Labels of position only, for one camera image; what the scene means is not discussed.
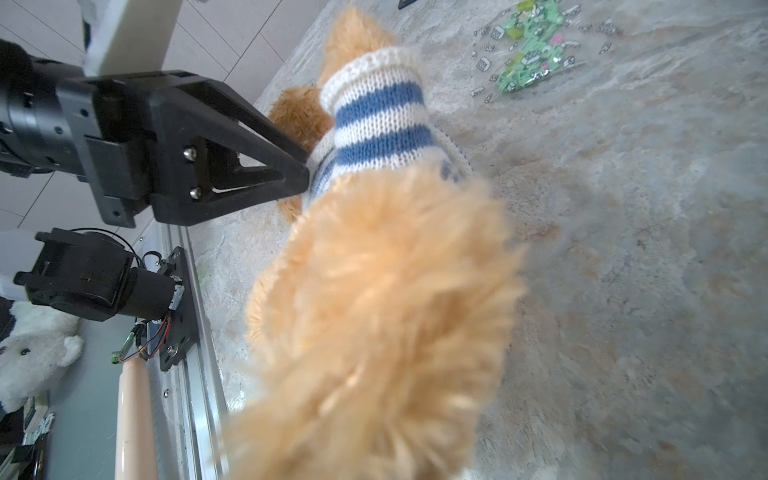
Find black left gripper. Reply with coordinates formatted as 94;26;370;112
56;71;309;228

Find blue white striped sweater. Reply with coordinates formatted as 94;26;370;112
301;46;473;211

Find brown teddy bear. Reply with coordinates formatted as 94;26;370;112
226;8;526;479

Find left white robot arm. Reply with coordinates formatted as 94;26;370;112
1;41;309;320

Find left green circuit board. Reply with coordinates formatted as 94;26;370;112
111;325;144;365

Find white fluffy plush object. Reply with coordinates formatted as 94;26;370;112
1;298;85;413

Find green brick pattern plastic bag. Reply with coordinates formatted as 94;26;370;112
468;1;619;105

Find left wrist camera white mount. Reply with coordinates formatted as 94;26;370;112
79;0;183;76

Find aluminium mounting rail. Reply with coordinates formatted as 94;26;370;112
135;221;229;479

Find beige wooden handle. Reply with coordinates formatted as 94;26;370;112
114;358;159;480

